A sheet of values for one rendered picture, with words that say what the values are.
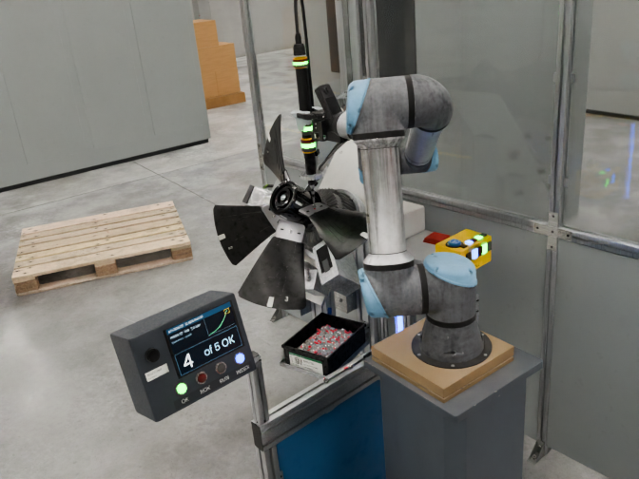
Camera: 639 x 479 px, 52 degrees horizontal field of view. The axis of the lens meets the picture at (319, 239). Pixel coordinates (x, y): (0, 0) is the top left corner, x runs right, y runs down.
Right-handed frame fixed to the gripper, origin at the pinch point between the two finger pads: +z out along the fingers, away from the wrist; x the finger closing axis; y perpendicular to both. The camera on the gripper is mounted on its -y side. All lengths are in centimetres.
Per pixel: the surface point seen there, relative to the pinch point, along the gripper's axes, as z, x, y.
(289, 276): -4, -14, 50
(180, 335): -44, -73, 28
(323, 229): -14.7, -7.0, 33.5
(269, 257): 3.0, -15.9, 44.6
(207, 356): -46, -68, 35
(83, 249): 292, 20, 137
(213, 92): 709, 400, 133
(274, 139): 27.2, 8.9, 15.1
